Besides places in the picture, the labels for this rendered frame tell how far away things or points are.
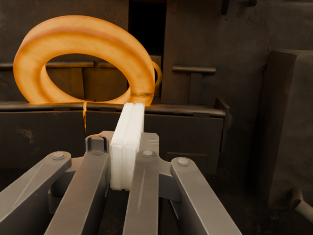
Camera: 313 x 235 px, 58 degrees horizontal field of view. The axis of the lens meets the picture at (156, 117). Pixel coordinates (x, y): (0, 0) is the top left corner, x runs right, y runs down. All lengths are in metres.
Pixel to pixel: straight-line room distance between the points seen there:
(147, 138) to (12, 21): 0.39
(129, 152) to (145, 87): 0.23
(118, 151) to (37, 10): 0.39
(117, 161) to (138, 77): 0.22
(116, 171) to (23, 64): 0.25
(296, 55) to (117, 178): 0.31
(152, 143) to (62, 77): 0.35
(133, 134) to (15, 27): 0.39
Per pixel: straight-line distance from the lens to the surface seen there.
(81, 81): 0.49
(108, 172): 0.16
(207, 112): 0.40
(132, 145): 0.15
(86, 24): 0.34
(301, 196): 0.45
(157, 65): 0.51
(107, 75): 0.49
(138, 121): 0.18
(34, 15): 0.51
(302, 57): 0.42
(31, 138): 0.44
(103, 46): 0.34
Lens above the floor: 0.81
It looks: 17 degrees down
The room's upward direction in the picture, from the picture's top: 3 degrees clockwise
